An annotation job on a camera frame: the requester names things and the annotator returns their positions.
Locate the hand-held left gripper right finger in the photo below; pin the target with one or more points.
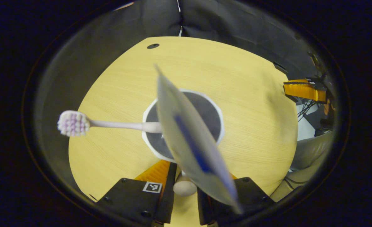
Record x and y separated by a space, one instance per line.
252 198

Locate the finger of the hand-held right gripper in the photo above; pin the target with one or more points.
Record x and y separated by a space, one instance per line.
302 90

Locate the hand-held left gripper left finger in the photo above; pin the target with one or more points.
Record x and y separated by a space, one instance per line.
168 205

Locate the white toothpaste tube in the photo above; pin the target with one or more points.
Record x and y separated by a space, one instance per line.
189 135

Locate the white cup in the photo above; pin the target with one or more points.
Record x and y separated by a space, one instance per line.
209 116

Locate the pale pink toothbrush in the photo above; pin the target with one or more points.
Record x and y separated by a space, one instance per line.
74 123

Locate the light wooden desktop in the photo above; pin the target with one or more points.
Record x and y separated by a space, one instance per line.
242 126

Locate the beige fabric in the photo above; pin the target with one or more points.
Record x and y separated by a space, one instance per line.
293 186

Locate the grey chair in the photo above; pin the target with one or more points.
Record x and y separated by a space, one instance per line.
312 151

